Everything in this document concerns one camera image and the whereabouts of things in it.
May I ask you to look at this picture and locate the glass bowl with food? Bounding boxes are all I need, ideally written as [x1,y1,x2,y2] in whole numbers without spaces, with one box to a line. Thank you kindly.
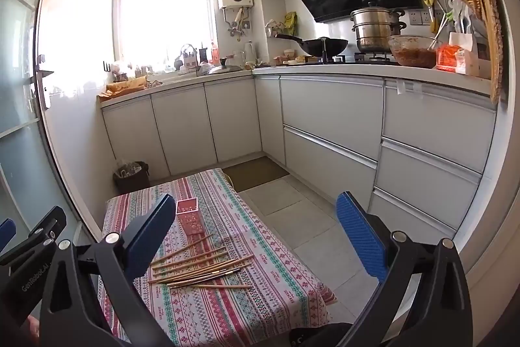
[388,35,442,69]

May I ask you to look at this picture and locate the steel steamer pot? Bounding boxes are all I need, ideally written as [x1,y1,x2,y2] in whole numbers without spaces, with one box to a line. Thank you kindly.
[351,6,406,54]

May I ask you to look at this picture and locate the yellow handled scissors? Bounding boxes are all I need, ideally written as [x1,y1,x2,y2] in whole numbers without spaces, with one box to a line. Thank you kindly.
[423,0,438,33]

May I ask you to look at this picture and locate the gas stove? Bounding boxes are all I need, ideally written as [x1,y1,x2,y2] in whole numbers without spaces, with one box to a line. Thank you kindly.
[323,52,397,65]

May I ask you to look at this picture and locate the patterned tablecloth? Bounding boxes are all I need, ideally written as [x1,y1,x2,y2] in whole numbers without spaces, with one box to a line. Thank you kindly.
[102,169,336,346]

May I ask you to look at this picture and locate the black trash bin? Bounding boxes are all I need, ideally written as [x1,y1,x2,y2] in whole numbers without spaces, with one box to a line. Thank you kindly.
[112,161,151,194]

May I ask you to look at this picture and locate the person left hand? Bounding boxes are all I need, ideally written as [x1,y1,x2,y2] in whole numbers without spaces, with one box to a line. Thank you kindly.
[22,315,40,346]

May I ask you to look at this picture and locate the yellow cloth on counter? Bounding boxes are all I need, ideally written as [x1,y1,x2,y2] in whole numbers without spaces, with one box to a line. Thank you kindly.
[97,77,148,101]

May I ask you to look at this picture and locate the black wok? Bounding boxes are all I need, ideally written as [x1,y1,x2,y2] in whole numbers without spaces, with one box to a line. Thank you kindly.
[275,33,348,58]

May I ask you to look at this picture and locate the white electric kettle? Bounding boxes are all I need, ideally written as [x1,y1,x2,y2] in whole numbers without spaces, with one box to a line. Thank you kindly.
[244,41,257,63]

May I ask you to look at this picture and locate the window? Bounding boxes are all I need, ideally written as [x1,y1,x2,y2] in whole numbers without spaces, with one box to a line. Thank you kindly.
[113,0,218,71]

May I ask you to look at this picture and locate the bamboo chopstick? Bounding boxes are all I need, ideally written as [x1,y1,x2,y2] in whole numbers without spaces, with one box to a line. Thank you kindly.
[151,252,228,274]
[167,284,252,290]
[150,234,213,265]
[151,247,226,270]
[148,255,254,285]
[153,261,230,279]

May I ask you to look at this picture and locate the brown floor mat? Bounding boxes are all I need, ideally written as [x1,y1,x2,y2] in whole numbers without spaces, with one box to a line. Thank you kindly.
[223,156,288,192]

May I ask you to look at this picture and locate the black chopstick gold band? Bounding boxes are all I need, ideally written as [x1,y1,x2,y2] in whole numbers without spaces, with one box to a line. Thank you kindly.
[176,263,249,281]
[167,267,241,287]

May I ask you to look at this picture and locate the pink perforated utensil holder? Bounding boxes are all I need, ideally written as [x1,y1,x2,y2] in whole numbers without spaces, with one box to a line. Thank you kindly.
[175,197,204,236]

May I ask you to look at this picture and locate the orange food package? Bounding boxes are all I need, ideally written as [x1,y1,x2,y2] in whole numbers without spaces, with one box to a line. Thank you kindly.
[435,44,479,77]

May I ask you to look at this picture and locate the white lower cabinets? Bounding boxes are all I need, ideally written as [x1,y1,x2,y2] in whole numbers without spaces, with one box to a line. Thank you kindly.
[101,71,495,243]

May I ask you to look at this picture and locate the door handle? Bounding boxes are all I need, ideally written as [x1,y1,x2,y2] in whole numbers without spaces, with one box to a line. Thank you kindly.
[34,54,53,111]

